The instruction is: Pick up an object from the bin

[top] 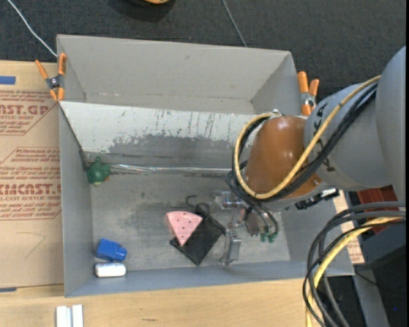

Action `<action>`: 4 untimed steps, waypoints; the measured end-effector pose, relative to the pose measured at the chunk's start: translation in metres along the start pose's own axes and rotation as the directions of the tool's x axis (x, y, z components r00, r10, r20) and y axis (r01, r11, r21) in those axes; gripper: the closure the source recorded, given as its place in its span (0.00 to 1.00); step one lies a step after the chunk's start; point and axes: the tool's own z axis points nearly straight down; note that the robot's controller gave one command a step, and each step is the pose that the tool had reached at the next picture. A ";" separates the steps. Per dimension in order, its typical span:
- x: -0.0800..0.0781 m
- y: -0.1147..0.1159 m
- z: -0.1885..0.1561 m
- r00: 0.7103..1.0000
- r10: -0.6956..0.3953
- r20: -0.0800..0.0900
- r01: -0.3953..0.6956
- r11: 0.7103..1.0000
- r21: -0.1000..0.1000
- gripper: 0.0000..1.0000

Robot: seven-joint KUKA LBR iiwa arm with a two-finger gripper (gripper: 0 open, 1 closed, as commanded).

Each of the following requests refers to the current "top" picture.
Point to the red-brown flat block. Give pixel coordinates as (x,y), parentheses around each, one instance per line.
(378,206)

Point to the grey metal bin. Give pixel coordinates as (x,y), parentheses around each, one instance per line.
(139,196)

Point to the blue plastic block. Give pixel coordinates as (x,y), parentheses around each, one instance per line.
(110,250)

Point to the white rounded block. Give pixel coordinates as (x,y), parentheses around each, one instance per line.
(109,270)

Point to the black flat square pad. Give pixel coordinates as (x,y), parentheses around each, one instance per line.
(204,240)

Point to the pink dotted wedge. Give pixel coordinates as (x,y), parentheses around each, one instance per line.
(182,225)

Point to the brown cardboard board red print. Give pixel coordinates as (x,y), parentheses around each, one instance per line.
(27,244)

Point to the green toy animal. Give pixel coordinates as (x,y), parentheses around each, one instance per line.
(98,172)

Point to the black cylinder on white bracket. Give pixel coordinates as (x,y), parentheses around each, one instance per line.
(311,201)

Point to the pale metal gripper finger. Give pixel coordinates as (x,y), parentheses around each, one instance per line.
(232,249)
(226,200)

